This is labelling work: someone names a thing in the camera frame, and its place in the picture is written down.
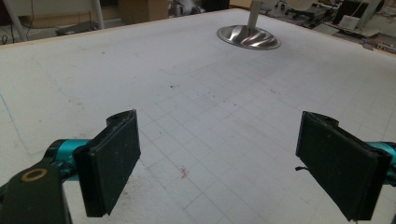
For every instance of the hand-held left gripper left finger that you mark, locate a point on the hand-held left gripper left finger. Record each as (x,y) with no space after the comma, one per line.
(107,161)

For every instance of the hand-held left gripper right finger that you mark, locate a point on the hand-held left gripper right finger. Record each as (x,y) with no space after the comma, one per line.
(339,165)

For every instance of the metal utensil stand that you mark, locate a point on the metal utensil stand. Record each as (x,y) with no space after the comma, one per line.
(249,37)

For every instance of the white grid mat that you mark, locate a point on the white grid mat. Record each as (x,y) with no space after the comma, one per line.
(202,109)

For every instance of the black flat box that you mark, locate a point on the black flat box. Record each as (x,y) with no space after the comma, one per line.
(76,28)

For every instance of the white stand leg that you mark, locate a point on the white stand leg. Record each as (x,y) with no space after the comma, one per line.
(98,14)
(13,20)

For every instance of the large open cardboard box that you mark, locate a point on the large open cardboard box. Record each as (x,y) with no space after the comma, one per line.
(143,11)

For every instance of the grey bag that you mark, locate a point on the grey bag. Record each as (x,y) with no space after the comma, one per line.
(183,7)

